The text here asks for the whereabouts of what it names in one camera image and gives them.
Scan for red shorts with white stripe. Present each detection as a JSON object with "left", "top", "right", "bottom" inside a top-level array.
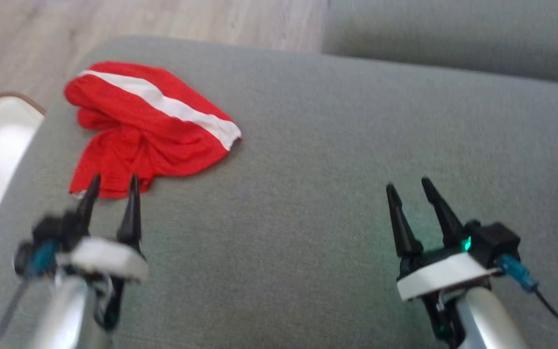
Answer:
[{"left": 63, "top": 61, "right": 242, "bottom": 200}]

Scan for large grey sofa seat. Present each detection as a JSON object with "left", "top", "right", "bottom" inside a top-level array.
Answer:
[{"left": 0, "top": 36, "right": 558, "bottom": 349}]

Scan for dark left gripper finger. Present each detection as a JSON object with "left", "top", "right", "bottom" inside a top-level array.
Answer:
[
  {"left": 73, "top": 174, "right": 102, "bottom": 238},
  {"left": 115, "top": 174, "right": 143, "bottom": 246}
]

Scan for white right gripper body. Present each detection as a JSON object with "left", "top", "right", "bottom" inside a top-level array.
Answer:
[{"left": 396, "top": 238, "right": 500, "bottom": 348}]

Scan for grey sofa seat cushion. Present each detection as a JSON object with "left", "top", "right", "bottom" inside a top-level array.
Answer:
[{"left": 322, "top": 0, "right": 558, "bottom": 87}]

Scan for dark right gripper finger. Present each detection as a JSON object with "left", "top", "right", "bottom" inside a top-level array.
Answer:
[
  {"left": 386, "top": 183, "right": 424, "bottom": 258},
  {"left": 420, "top": 177, "right": 466, "bottom": 248}
]

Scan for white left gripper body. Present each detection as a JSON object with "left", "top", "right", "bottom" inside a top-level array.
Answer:
[{"left": 59, "top": 236, "right": 149, "bottom": 331}]

